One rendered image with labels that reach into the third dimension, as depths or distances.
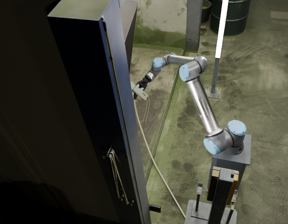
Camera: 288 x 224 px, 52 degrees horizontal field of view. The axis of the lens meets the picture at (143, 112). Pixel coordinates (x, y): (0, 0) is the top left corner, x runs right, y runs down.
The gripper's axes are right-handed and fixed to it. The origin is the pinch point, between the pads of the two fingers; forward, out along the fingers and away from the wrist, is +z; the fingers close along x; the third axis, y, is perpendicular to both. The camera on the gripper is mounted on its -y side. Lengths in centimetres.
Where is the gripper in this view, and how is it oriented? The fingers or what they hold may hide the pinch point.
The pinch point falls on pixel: (136, 91)
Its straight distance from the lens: 273.4
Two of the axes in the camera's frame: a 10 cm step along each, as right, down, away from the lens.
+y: -1.7, 3.4, 9.3
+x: -7.8, -6.2, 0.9
